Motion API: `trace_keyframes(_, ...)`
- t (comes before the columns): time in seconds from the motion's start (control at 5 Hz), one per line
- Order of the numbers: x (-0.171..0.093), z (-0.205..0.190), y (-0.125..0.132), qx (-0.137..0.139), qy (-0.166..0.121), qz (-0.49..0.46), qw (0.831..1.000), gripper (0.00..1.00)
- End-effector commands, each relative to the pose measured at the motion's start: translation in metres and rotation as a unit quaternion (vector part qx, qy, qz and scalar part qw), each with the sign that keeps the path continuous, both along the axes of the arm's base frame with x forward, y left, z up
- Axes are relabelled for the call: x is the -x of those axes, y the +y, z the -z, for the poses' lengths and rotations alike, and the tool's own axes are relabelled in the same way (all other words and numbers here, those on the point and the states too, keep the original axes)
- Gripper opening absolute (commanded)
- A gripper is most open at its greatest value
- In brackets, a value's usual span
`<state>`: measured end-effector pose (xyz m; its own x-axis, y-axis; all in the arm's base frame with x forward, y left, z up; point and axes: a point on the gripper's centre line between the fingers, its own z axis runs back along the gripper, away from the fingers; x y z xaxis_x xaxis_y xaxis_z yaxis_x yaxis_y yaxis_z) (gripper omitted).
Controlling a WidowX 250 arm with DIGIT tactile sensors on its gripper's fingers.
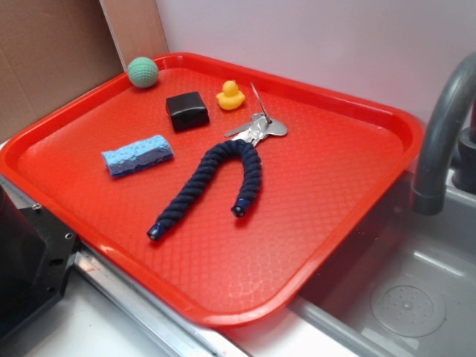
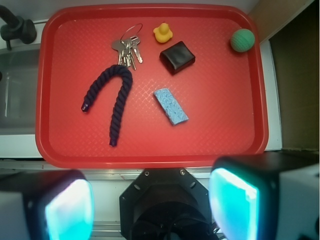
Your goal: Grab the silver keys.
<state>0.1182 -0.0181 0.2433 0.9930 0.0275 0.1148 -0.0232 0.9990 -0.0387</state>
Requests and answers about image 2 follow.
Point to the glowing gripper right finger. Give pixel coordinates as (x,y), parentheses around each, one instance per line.
(270,196)

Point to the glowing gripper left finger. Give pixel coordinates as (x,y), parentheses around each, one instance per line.
(46,205)

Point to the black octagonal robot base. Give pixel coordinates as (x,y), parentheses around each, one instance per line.
(166,204)

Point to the blue sponge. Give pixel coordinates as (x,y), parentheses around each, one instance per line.
(171,106)

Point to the grey sink basin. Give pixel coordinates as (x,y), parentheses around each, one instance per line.
(18,91)

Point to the red plastic tray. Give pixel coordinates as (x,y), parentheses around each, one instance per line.
(222,93)

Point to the green dimpled ball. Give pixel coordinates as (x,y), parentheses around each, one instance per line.
(242,40)

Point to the yellow rubber duck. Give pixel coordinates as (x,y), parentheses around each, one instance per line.
(163,33)

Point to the silver keys on ring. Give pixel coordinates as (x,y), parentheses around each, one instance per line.
(127,47)

